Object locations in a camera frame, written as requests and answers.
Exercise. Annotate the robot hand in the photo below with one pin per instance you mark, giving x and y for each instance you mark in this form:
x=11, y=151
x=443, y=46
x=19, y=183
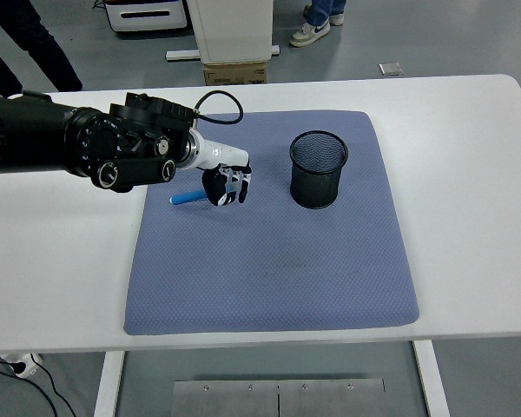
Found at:
x=223, y=156

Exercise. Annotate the blue marker with clear cap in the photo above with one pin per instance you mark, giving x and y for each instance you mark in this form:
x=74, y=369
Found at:
x=186, y=196

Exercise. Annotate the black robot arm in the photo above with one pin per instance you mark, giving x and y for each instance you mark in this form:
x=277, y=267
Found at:
x=34, y=134

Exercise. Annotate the black mesh pen holder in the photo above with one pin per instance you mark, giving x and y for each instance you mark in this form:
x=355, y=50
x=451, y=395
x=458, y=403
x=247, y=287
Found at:
x=314, y=191

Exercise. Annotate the brown cardboard box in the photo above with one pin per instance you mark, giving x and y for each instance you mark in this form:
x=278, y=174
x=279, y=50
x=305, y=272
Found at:
x=234, y=74

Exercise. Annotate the blue-grey quilted mat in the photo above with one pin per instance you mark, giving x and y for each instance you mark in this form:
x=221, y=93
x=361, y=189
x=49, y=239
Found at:
x=265, y=269

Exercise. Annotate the white appliance with black slot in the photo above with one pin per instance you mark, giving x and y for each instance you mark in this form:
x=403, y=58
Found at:
x=143, y=15

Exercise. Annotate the person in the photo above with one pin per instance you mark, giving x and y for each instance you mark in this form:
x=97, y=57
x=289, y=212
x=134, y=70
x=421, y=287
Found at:
x=317, y=13
x=30, y=39

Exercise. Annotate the small grey floor plate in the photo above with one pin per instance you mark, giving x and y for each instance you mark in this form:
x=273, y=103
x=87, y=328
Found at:
x=391, y=70

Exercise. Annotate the grey metal plate with screws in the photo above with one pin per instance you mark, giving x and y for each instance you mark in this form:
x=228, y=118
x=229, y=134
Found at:
x=243, y=399

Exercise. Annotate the white table leg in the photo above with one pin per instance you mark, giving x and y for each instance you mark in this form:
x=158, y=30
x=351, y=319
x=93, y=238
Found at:
x=432, y=382
x=108, y=386

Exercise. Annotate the white power strip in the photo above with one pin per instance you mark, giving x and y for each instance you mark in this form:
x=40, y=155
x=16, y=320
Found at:
x=24, y=367

